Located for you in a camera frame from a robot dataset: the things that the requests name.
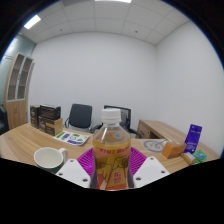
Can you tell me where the wooden shelf cabinet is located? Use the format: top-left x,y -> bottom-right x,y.
3,52 -> 36,130

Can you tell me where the brown kraft box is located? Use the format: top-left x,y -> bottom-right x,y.
37,115 -> 64,137

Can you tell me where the black box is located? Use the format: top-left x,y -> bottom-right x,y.
38,103 -> 62,121

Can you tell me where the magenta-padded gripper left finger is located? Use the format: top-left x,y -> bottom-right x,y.
55,147 -> 98,190

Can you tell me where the round-printed white paper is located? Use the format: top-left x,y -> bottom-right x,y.
143,138 -> 173,154

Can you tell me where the small ceiling light panel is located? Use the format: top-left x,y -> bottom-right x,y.
23,14 -> 42,30

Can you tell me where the green and white mug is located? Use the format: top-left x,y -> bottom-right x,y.
33,146 -> 69,175

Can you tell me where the orange-brown cardboard box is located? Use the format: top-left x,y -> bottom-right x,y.
161,141 -> 188,160

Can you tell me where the orange-labelled drink bottle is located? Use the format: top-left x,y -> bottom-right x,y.
92,108 -> 132,191

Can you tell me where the grey mesh office chair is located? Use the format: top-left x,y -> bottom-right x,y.
90,105 -> 143,138

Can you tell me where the green box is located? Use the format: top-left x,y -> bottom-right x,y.
192,149 -> 208,164

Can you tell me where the dark brown upright box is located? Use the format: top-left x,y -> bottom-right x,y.
29,104 -> 41,129

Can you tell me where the purple upright box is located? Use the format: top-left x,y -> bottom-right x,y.
183,123 -> 203,155

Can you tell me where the black office chair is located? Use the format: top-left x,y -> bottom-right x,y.
63,103 -> 93,132

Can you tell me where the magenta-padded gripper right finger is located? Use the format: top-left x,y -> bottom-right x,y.
128,146 -> 170,188

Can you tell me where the small tan box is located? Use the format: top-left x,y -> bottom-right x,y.
180,151 -> 198,166

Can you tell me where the black leather sofa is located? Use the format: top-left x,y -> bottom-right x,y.
0,105 -> 9,136

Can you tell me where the wooden side desk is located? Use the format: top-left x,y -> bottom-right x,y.
136,119 -> 201,148

